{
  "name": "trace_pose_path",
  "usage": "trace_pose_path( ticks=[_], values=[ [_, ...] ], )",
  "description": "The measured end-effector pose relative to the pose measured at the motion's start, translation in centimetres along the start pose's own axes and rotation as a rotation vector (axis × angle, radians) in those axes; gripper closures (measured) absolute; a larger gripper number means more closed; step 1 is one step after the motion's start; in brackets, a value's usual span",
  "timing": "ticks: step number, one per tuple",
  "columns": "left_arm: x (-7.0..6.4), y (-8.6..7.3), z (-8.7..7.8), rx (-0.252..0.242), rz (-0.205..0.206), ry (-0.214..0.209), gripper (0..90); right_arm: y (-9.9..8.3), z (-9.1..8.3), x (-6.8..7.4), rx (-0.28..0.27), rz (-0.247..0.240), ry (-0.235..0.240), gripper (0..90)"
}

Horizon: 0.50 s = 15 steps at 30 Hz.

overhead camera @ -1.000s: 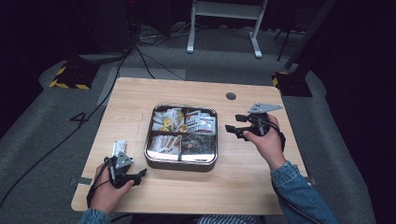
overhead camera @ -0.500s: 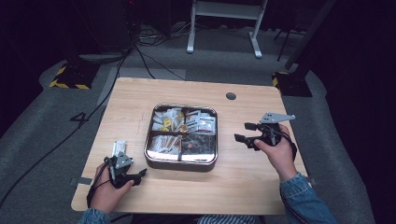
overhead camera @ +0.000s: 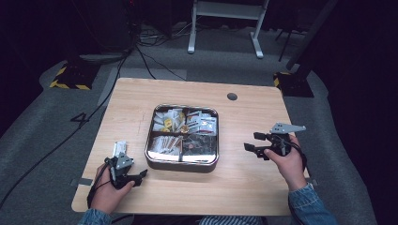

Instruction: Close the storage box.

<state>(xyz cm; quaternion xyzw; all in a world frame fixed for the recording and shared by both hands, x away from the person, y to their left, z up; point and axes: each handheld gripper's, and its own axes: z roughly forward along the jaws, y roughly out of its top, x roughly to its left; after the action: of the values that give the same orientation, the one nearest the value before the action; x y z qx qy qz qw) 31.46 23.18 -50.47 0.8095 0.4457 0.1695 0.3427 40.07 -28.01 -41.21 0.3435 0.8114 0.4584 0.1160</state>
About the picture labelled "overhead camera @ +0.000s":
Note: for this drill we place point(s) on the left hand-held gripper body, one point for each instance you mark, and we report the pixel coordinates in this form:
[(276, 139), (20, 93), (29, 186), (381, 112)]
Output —
[(123, 161)]

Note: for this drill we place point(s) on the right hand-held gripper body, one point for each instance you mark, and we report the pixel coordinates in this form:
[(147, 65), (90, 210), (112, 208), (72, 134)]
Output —
[(283, 128)]

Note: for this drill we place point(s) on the white sachet packet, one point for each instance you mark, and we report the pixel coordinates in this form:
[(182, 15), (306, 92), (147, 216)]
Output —
[(119, 147)]

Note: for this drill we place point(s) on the square metal compartment tin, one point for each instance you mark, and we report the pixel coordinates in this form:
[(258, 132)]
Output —
[(162, 164)]

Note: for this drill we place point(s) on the person's left hand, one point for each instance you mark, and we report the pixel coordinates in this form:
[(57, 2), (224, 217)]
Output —
[(108, 195)]

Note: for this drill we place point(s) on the person's right hand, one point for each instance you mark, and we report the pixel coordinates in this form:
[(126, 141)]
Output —
[(289, 167)]

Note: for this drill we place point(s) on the pile of brown white sachets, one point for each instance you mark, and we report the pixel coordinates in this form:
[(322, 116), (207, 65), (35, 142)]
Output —
[(165, 144)]

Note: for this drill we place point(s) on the black yellow striped stand base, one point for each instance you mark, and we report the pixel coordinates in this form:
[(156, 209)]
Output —
[(73, 78), (294, 86)]

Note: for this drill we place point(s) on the grey tape strip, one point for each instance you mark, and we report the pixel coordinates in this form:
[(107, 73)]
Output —
[(82, 182), (313, 182)]

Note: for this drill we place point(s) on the round grey table grommet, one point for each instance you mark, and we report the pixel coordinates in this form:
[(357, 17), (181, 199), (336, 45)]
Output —
[(232, 96)]

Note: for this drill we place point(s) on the pile of dark packets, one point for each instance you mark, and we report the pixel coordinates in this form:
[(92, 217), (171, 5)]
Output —
[(200, 144)]

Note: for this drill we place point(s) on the pile of white yellow packets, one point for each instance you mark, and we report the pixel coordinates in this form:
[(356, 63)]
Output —
[(167, 122)]

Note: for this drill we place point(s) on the pile of white grey packets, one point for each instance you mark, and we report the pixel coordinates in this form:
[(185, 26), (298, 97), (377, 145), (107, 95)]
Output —
[(203, 122)]

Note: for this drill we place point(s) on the round gold wrapped sweet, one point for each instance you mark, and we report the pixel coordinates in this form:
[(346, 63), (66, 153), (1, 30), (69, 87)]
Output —
[(184, 128)]

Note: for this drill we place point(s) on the person's striped shirt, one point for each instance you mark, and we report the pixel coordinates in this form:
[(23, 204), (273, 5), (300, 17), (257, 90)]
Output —
[(230, 220)]

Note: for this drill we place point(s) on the black tripod legs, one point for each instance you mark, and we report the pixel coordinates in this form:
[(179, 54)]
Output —
[(286, 43)]

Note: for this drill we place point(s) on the dark slanted stand pole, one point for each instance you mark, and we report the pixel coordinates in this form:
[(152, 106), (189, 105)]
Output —
[(311, 33)]

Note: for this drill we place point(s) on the white metal table frame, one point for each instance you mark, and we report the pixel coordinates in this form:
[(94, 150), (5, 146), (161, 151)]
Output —
[(226, 10)]

